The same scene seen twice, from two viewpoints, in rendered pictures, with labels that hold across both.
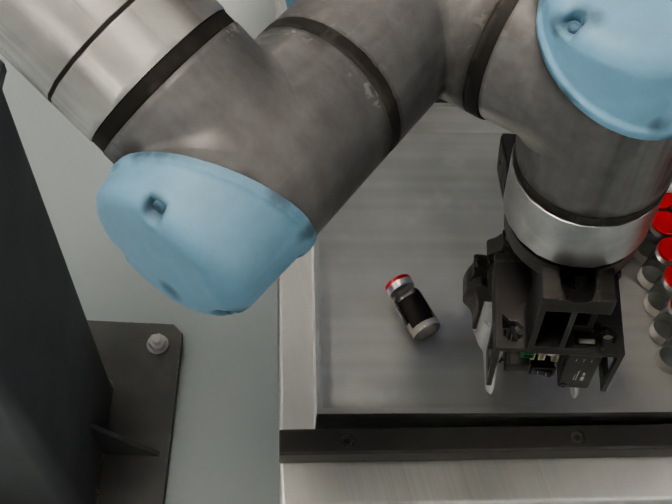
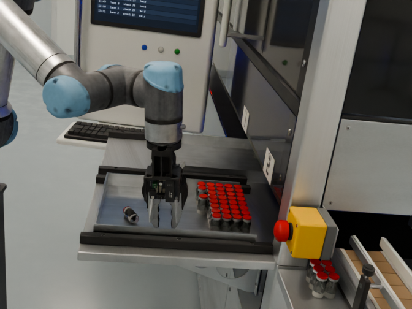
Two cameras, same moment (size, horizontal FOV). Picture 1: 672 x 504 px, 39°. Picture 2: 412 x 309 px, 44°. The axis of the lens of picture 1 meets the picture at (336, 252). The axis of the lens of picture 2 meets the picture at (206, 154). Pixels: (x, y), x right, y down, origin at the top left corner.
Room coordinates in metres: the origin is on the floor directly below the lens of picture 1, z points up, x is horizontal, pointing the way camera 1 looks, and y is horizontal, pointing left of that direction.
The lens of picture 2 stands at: (-0.67, -0.21, 1.45)
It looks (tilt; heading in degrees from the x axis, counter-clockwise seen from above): 21 degrees down; 0
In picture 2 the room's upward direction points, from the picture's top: 7 degrees clockwise
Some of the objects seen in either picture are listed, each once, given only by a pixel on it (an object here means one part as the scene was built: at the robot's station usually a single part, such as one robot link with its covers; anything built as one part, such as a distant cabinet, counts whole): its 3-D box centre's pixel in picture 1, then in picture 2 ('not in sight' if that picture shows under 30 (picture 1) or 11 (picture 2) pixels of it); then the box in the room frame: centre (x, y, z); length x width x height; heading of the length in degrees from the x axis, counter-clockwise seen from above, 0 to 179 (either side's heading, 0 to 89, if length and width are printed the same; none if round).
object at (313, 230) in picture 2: not in sight; (308, 232); (0.16, -0.42, 1.00); 0.08 x 0.07 x 0.07; 98
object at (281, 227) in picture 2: not in sight; (284, 230); (0.16, -0.37, 0.99); 0.04 x 0.04 x 0.04; 8
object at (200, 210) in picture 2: not in sight; (202, 204); (0.40, -0.21, 0.90); 0.02 x 0.02 x 0.05
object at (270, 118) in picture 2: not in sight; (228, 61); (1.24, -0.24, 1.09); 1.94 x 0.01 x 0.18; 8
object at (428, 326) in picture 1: (413, 308); (130, 215); (0.32, -0.06, 0.89); 0.04 x 0.02 x 0.02; 33
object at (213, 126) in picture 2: not in sight; (215, 147); (1.26, -0.24, 0.73); 1.98 x 0.01 x 0.25; 8
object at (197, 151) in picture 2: not in sight; (209, 156); (0.73, -0.22, 0.90); 0.34 x 0.26 x 0.04; 98
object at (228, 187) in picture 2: not in sight; (231, 208); (0.40, -0.28, 0.90); 0.18 x 0.02 x 0.05; 7
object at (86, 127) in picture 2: not in sight; (124, 135); (1.03, 0.09, 0.82); 0.40 x 0.14 x 0.02; 91
